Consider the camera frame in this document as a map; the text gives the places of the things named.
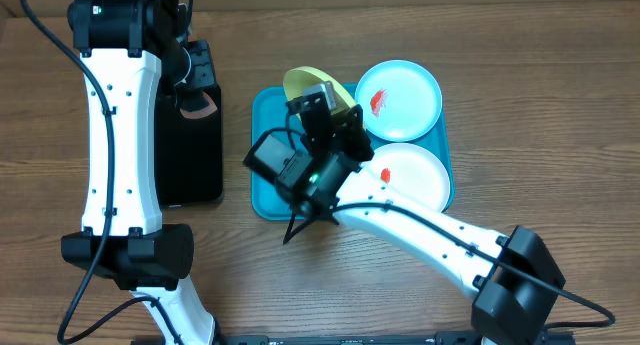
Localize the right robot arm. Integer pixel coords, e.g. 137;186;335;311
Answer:
244;106;565;344

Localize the yellow-green plate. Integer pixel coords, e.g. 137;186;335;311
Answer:
283;66;356;125

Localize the teal serving tray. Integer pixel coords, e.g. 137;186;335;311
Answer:
249;83;456;222

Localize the black rectangular tray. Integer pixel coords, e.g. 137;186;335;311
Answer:
154;85;223;207

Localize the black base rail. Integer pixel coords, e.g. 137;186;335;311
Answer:
130;329;576;345

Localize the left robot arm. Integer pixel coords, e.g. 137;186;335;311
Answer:
61;0;223;344

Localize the light blue plate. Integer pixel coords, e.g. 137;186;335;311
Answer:
354;60;443;142

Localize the white plate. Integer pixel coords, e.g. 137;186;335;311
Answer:
363;143;452;212

